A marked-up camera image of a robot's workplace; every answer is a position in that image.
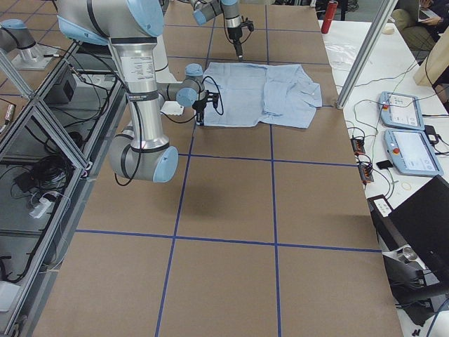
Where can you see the red cylinder bottle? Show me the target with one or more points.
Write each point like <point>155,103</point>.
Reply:
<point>329,16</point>

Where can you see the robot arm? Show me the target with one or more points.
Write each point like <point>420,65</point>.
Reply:
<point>204,11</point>
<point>130,29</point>

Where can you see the lower teach pendant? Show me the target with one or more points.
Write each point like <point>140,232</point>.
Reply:
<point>411,153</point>

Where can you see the light blue button shirt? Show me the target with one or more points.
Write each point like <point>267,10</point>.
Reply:
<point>282,95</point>

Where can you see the white camera post base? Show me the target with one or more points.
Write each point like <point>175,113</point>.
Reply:
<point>167,83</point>

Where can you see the upper teach pendant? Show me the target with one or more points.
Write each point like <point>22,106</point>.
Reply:
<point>401,111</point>

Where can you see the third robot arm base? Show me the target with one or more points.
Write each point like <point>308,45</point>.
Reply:
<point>31,56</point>

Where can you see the aluminium frame post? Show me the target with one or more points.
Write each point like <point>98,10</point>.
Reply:
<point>372,36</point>

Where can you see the black laptop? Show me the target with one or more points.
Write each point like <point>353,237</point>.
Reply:
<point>422,220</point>

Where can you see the clear plastic bag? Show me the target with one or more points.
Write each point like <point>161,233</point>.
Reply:
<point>341,55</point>

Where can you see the white power strip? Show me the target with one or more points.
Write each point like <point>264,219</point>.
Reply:
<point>44,206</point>

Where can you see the teach pendant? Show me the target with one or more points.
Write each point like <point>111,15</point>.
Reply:
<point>401,111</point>
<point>411,153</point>

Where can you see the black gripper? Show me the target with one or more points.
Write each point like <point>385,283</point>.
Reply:
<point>234,34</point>
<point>200,105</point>

